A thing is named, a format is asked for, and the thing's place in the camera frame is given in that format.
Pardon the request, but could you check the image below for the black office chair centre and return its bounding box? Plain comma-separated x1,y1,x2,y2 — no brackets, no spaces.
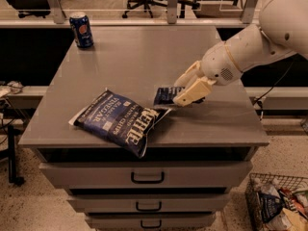
122,0,167,18

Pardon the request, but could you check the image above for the middle grey drawer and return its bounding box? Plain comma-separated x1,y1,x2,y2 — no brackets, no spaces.
67,193,230,214

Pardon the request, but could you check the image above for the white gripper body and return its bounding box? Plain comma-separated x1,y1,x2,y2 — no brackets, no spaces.
201,41,243,86

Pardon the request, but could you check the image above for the top grey drawer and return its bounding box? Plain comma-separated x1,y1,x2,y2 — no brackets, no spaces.
39,161,252,189

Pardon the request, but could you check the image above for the blue kettle chip bag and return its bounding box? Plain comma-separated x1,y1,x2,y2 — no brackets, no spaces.
68,90,170,158

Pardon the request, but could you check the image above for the wire basket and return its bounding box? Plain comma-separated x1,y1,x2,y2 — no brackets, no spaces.
245,173,308,231

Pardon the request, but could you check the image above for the bottom grey drawer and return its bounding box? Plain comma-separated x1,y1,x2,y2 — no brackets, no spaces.
85,213,216,230

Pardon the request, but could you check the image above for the blue pepsi can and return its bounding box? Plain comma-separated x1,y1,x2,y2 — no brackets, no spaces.
69,12,93,48

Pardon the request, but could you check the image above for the red snack bag in basket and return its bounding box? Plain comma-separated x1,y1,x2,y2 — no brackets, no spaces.
278,188,308,218

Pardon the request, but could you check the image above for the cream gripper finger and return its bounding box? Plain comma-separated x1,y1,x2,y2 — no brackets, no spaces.
173,76,216,107
174,61,203,88

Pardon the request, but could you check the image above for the black stand left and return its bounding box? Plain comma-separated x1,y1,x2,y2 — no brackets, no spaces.
8,125,25,187

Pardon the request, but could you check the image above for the grey drawer cabinet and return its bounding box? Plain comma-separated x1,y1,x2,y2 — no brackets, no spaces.
20,26,268,231

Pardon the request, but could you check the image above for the black cable right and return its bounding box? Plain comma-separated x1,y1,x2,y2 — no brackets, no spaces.
251,61,295,107

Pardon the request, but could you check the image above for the blue rxbar blueberry bar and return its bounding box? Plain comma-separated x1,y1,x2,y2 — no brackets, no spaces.
153,86,206,107

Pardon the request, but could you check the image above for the grey drawer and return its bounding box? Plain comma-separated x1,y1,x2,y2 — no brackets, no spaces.
67,193,230,214
39,161,252,189
85,213,216,230

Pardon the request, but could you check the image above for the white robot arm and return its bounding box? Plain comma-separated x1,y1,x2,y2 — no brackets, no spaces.
173,0,308,106

